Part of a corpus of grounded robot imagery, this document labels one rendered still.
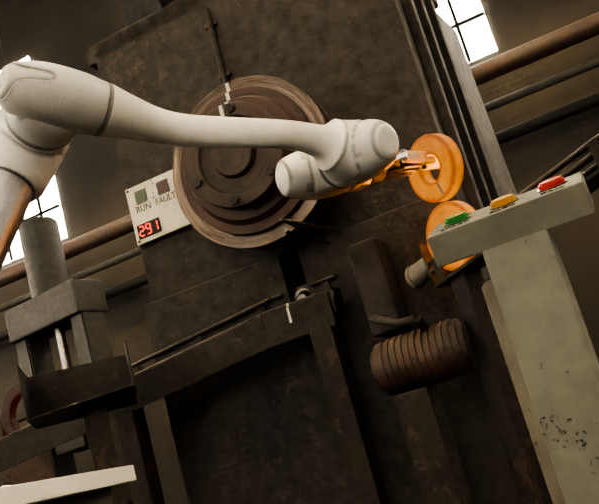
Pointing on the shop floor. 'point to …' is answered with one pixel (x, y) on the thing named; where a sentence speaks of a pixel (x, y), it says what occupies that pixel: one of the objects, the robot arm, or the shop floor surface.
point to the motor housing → (428, 402)
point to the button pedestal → (549, 335)
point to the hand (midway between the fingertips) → (431, 161)
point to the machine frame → (198, 395)
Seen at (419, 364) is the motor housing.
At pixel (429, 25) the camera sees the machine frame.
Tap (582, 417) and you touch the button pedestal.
